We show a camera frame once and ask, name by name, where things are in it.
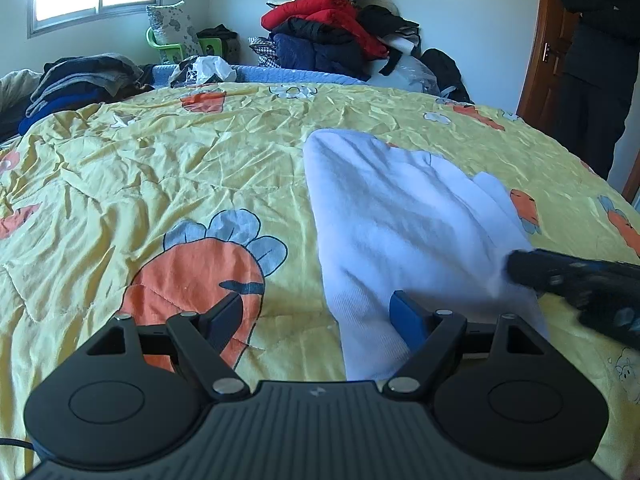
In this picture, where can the yellow carrot print blanket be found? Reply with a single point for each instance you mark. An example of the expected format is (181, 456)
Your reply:
(150, 175)

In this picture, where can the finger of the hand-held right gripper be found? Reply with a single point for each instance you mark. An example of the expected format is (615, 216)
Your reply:
(530, 267)

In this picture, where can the floral pillow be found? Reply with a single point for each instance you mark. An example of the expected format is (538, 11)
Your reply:
(175, 27)

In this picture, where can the black backpack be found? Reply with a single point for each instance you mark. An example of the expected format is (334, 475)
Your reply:
(445, 75)

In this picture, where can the black jacket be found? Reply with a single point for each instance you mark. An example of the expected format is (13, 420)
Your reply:
(320, 30)

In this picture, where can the stack of dark clothes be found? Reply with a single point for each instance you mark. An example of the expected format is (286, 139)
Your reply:
(75, 82)

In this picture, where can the houndstooth garment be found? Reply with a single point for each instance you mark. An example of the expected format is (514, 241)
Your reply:
(262, 50)

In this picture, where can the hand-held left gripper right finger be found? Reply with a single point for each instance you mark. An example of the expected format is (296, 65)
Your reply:
(407, 322)

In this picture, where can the clear plastic bag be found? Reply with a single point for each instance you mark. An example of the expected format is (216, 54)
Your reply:
(407, 76)

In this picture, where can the light blue sweater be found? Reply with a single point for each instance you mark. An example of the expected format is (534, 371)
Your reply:
(400, 220)

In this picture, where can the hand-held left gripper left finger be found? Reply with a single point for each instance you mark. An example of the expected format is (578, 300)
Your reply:
(227, 322)

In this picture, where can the green plastic stool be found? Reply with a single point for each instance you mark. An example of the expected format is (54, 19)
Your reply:
(212, 47)

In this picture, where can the blue bed cover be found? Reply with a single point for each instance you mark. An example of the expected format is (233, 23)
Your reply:
(280, 74)

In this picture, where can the dark clothes on stool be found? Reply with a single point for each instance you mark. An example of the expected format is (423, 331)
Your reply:
(217, 32)

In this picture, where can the navy jacket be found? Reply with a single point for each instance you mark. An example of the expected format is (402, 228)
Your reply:
(310, 57)

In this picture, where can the white plastic bag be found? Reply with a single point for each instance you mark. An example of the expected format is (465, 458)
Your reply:
(207, 70)

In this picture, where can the red jacket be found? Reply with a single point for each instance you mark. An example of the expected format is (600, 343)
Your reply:
(320, 7)

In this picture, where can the green plastic chair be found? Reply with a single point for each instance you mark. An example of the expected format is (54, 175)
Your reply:
(167, 52)

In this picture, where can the wooden door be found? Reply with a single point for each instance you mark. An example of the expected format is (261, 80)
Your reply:
(545, 20)

